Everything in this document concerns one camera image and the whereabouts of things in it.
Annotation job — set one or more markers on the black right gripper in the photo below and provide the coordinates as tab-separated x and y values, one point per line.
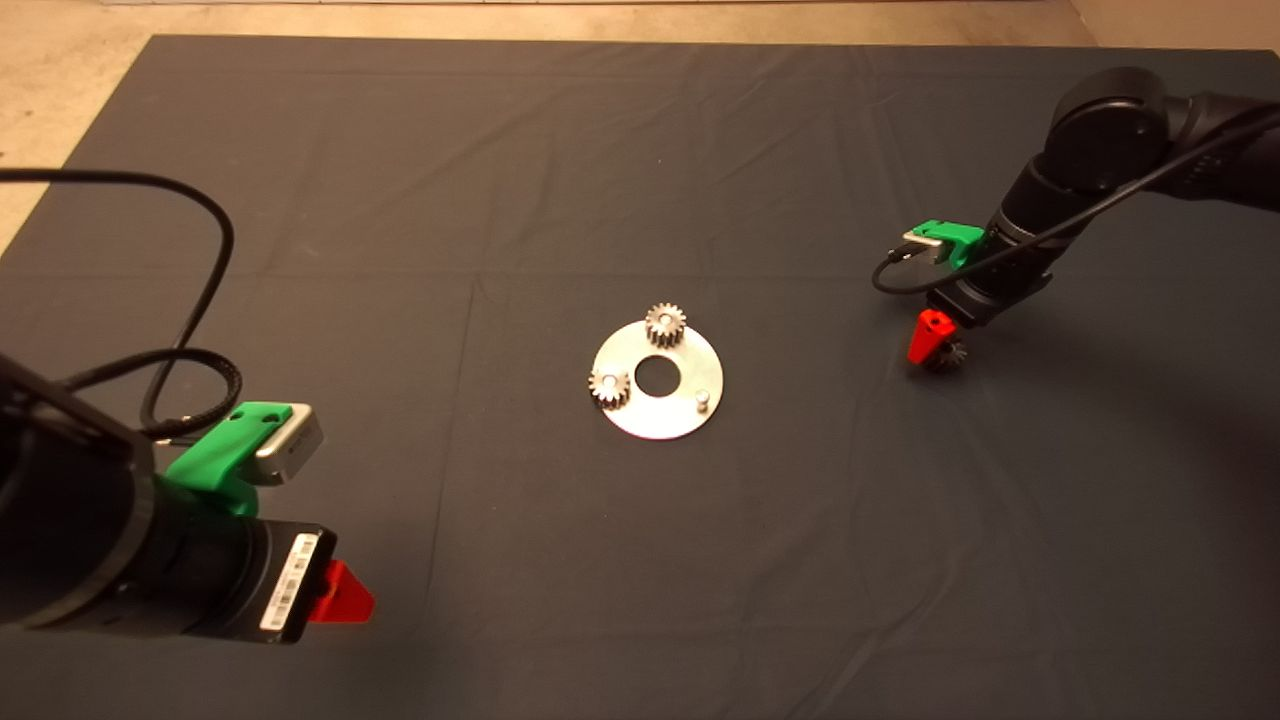
995	285

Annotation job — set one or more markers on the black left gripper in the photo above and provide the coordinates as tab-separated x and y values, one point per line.
260	585

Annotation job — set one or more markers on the dark bevel gear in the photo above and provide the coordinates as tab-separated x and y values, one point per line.
950	355

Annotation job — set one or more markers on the steel spur gear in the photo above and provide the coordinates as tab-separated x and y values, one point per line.
665	325
609	387

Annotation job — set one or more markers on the round metal carrier plate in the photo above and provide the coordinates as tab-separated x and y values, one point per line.
660	415

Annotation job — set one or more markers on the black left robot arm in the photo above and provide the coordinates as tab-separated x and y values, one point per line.
70	520

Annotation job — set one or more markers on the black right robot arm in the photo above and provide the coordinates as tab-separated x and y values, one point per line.
1110	140

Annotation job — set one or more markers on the dark grey table cloth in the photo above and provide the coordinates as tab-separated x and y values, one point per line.
700	550

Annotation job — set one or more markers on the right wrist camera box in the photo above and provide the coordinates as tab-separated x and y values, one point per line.
925	245

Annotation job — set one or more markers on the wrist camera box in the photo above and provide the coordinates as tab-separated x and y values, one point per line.
925	245
292	448

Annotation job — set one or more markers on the right green camera mount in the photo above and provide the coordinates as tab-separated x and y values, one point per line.
955	240

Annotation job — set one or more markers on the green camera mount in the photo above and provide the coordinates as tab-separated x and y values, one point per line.
215	455
955	240

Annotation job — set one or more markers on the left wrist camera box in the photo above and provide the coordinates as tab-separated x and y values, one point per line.
292	448

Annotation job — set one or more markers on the left green camera mount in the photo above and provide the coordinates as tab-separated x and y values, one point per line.
215	455

